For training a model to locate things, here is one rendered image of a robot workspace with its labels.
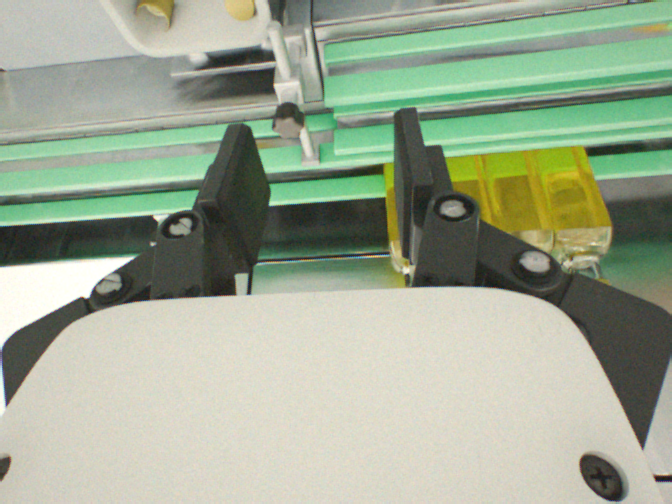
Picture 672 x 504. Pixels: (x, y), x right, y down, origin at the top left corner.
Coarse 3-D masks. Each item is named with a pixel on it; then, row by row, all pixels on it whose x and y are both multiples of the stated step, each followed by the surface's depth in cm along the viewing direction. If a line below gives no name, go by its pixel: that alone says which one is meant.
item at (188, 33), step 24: (120, 0) 42; (192, 0) 47; (216, 0) 47; (264, 0) 40; (120, 24) 43; (144, 24) 46; (192, 24) 46; (216, 24) 46; (240, 24) 45; (264, 24) 43; (144, 48) 45; (168, 48) 45; (192, 48) 45; (216, 48) 45
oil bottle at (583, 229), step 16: (544, 160) 43; (560, 160) 43; (576, 160) 43; (544, 176) 43; (560, 176) 42; (576, 176) 42; (592, 176) 42; (544, 192) 42; (560, 192) 41; (576, 192) 41; (592, 192) 41; (560, 208) 41; (576, 208) 40; (592, 208) 40; (560, 224) 40; (576, 224) 40; (592, 224) 39; (608, 224) 39; (560, 240) 40; (576, 240) 39; (592, 240) 39; (608, 240) 39; (560, 256) 41; (576, 256) 40; (592, 256) 39
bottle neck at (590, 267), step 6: (582, 258) 40; (588, 258) 39; (594, 258) 39; (570, 264) 40; (576, 264) 40; (582, 264) 39; (588, 264) 39; (594, 264) 39; (570, 270) 40; (576, 270) 40; (582, 270) 39; (588, 270) 39; (594, 270) 39; (600, 270) 39; (588, 276) 39; (594, 276) 39; (600, 276) 39
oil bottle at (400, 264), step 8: (384, 168) 46; (392, 168) 45; (384, 176) 46; (392, 176) 45; (392, 184) 44; (392, 192) 44; (392, 200) 44; (392, 208) 43; (392, 216) 43; (392, 224) 42; (392, 232) 42; (392, 240) 42; (392, 248) 42; (400, 248) 41; (392, 256) 42; (400, 256) 41; (392, 264) 44; (400, 264) 42; (408, 264) 41; (400, 272) 44
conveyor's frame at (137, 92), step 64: (320, 0) 40; (384, 0) 39; (448, 0) 38; (512, 0) 37; (576, 0) 37; (128, 64) 55; (320, 64) 43; (0, 128) 53; (64, 128) 52; (128, 128) 52
